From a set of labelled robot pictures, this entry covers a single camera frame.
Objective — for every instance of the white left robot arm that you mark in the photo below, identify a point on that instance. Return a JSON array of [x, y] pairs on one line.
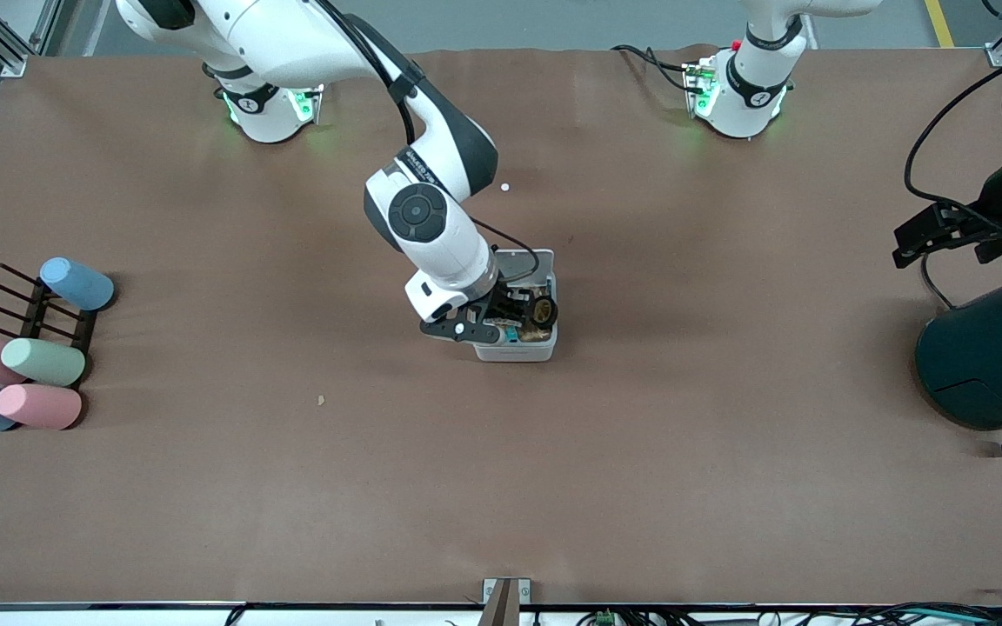
[[749, 87]]

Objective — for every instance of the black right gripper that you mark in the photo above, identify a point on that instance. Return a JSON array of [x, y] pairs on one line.
[[512, 299]]

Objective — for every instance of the white square lidded bin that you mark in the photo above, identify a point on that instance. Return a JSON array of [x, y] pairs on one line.
[[518, 352]]

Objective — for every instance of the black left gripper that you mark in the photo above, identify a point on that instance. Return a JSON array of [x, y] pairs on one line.
[[994, 193]]

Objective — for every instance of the metal table edge bracket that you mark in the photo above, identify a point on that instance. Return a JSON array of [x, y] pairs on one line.
[[505, 596]]

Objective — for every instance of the black peg cup rack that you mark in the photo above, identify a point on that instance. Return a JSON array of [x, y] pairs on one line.
[[36, 317]]

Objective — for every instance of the brown crumpled wrapper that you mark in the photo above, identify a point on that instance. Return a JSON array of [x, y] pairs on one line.
[[538, 333]]

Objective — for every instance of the dark teal round appliance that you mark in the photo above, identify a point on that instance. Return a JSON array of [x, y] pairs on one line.
[[992, 356]]

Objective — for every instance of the brown table cover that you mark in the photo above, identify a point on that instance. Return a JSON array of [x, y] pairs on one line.
[[205, 504]]

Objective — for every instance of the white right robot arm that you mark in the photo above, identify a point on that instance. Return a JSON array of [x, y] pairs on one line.
[[310, 43]]

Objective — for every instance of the green plastic cup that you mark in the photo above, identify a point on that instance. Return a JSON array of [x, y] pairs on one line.
[[43, 362]]

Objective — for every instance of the black tape roll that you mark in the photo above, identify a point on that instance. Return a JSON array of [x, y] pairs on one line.
[[544, 309]]

